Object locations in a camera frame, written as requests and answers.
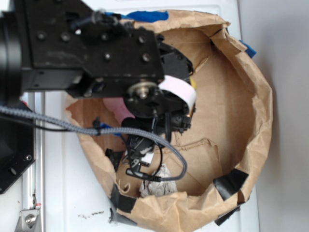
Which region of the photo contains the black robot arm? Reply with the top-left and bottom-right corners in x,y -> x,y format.
0,0 -> 196,132

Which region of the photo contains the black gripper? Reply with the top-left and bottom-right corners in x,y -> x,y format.
122,34 -> 197,135

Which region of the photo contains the crumpled white paper ball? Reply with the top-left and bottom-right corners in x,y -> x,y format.
140,164 -> 178,198

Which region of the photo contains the metal corner bracket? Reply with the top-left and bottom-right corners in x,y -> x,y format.
14,209 -> 42,232

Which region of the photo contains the aluminium frame rail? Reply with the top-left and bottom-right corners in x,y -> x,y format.
21,93 -> 46,232

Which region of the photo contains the yellow sponge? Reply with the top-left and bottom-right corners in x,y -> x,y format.
190,77 -> 197,90

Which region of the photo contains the pink plush bunny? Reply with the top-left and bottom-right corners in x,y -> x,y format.
103,97 -> 135,124

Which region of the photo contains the grey braided cable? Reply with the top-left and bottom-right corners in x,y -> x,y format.
0,105 -> 188,182

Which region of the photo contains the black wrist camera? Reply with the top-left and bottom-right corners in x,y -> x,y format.
122,117 -> 156,167

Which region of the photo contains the brown paper bag container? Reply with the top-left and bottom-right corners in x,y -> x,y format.
79,10 -> 273,232

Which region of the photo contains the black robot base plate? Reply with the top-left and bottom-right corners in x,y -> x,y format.
0,113 -> 34,194

